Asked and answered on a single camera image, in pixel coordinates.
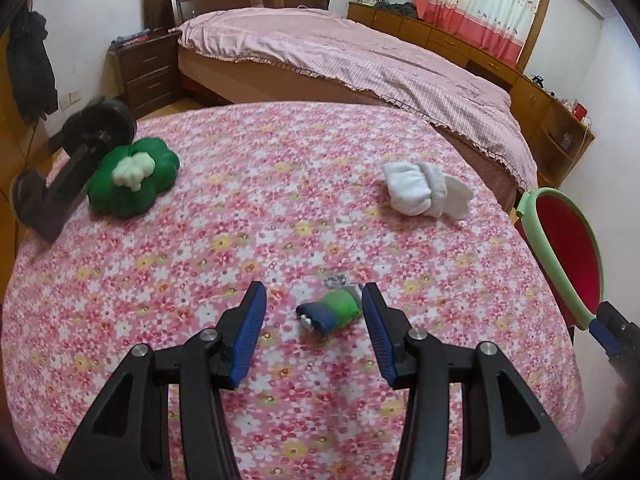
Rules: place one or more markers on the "white wall outlet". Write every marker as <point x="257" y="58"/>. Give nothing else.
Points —
<point x="71" y="100"/>

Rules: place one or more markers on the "long low wooden cabinet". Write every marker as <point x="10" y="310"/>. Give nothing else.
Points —
<point x="530" y="105"/>

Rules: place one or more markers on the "small red container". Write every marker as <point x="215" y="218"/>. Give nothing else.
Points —
<point x="580" y="110"/>

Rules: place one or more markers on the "small black object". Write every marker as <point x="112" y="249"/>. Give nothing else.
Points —
<point x="537" y="79"/>

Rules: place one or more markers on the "red bin with green rim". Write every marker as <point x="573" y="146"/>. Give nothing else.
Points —
<point x="565" y="250"/>

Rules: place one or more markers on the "wooden wardrobe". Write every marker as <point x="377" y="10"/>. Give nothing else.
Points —
<point x="10" y="150"/>

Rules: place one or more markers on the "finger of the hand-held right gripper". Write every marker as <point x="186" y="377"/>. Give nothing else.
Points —
<point x="605" y="337"/>

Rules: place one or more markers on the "black dumbbell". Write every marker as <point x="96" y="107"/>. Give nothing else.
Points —
<point x="75" y="165"/>

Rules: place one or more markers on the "white and red curtain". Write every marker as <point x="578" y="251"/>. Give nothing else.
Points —
<point x="475" y="0"/>

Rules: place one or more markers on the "small dark stack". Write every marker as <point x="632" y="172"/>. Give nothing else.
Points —
<point x="131" y="38"/>

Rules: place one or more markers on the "dark wooden nightstand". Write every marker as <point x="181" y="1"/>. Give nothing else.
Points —
<point x="150" y="75"/>

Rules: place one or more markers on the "pink floral tablecloth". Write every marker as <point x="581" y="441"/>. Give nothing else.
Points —
<point x="300" y="210"/>

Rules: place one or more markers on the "black jacket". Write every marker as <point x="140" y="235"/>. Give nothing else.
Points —
<point x="30" y="70"/>

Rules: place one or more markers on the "blue and green sock roll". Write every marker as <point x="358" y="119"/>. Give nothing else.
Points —
<point x="335" y="310"/>

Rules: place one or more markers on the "white socks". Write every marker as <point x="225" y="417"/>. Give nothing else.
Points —
<point x="415" y="187"/>

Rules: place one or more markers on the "green plush toy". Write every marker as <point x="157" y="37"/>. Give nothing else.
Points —
<point x="160" y="165"/>

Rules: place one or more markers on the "dark clothes pile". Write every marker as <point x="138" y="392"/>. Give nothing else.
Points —
<point x="401" y="9"/>

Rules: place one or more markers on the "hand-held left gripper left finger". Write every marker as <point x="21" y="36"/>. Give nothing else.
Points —
<point x="250" y="335"/>

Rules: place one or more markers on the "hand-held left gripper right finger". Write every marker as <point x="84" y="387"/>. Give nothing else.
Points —
<point x="380" y="335"/>

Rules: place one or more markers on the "wooden window frame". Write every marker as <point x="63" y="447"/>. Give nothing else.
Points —
<point x="540" y="20"/>

